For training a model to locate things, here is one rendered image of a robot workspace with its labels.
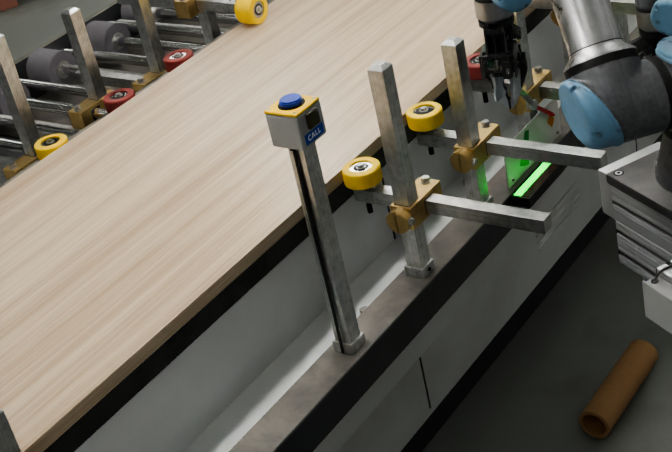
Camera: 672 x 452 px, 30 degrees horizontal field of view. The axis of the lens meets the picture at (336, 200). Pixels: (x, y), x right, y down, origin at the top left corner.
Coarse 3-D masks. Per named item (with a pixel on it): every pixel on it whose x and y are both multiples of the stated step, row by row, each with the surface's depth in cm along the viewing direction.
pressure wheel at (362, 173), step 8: (352, 160) 258; (360, 160) 257; (368, 160) 257; (376, 160) 256; (344, 168) 256; (352, 168) 256; (360, 168) 255; (368, 168) 254; (376, 168) 253; (344, 176) 254; (352, 176) 253; (360, 176) 252; (368, 176) 252; (376, 176) 253; (352, 184) 254; (360, 184) 253; (368, 184) 253; (376, 184) 254; (368, 208) 260
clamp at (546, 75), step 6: (546, 72) 284; (534, 78) 282; (540, 78) 282; (546, 78) 283; (534, 84) 280; (540, 84) 281; (528, 90) 278; (534, 90) 279; (510, 96) 278; (534, 96) 279; (522, 102) 277; (516, 108) 278; (522, 108) 277; (516, 114) 280
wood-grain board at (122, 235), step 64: (320, 0) 343; (384, 0) 333; (448, 0) 324; (192, 64) 322; (256, 64) 313; (320, 64) 305; (128, 128) 295; (192, 128) 288; (256, 128) 282; (0, 192) 280; (64, 192) 273; (128, 192) 267; (192, 192) 261; (256, 192) 256; (0, 256) 254; (64, 256) 249; (128, 256) 244; (192, 256) 239; (256, 256) 239; (0, 320) 233; (64, 320) 229; (128, 320) 224; (0, 384) 215; (64, 384) 211
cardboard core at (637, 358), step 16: (624, 352) 319; (640, 352) 317; (656, 352) 320; (624, 368) 312; (640, 368) 314; (608, 384) 309; (624, 384) 309; (640, 384) 313; (592, 400) 306; (608, 400) 304; (624, 400) 306; (592, 416) 308; (608, 416) 301; (592, 432) 305; (608, 432) 301
